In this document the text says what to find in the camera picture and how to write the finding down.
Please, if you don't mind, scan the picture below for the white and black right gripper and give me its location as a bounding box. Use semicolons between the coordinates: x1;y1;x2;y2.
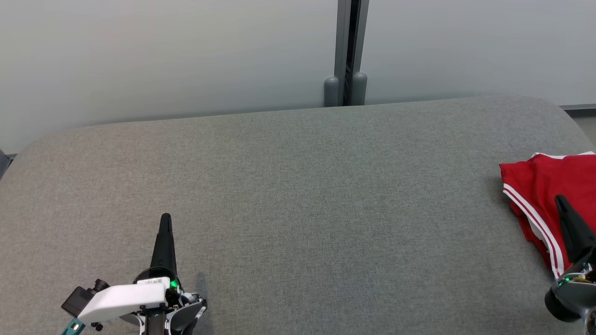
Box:
545;194;596;323

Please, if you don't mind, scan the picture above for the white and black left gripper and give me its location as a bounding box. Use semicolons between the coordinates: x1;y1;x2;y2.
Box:
77;213;184;326

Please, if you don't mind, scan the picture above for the red and white basketball jersey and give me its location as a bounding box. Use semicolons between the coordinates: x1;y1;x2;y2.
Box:
499;151;596;280

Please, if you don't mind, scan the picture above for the teal cable connector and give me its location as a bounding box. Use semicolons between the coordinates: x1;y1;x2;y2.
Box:
59;318;87;335

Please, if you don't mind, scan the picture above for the grey double partition post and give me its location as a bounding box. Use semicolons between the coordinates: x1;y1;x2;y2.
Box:
324;0;371;108

